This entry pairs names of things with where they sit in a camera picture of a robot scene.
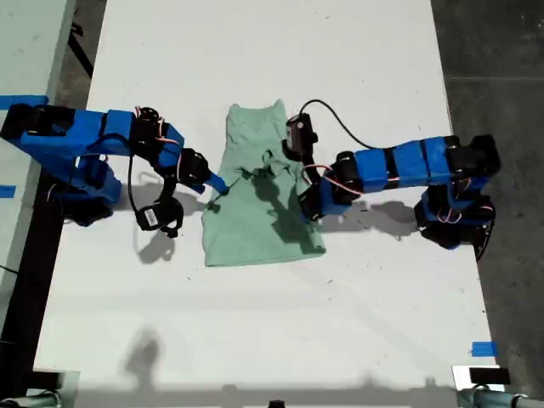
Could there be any black camera stalk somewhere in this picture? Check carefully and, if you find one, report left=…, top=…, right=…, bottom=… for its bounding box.
left=300, top=160, right=324, bottom=186
left=157, top=173, right=178, bottom=206

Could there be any pale side table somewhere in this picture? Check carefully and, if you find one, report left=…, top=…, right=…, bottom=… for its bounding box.
left=0, top=0, right=77, bottom=324

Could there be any black strap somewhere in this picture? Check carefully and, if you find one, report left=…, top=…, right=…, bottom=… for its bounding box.
left=66, top=19, right=95, bottom=80

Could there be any black base cable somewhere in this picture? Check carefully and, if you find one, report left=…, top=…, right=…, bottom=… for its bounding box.
left=474, top=218, right=497, bottom=263

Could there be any long blue tape strip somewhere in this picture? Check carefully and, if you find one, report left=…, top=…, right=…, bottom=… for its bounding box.
left=0, top=94, right=50, bottom=108

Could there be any black camera cable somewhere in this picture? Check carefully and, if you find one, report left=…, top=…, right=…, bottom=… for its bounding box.
left=127, top=153, right=145, bottom=218
left=299, top=99, right=377, bottom=150

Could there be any small black box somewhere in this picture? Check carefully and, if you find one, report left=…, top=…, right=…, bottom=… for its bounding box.
left=31, top=370, right=60, bottom=390
left=468, top=367, right=511, bottom=383

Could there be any black camera box with label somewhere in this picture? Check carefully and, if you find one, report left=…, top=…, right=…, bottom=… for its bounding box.
left=134, top=199, right=184, bottom=239

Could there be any grey tube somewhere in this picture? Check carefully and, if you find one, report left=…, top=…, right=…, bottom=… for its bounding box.
left=456, top=387, right=544, bottom=408
left=0, top=393, right=65, bottom=408

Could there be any pale green T-shirt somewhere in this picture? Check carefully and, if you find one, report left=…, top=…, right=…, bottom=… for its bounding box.
left=201, top=99, right=327, bottom=268

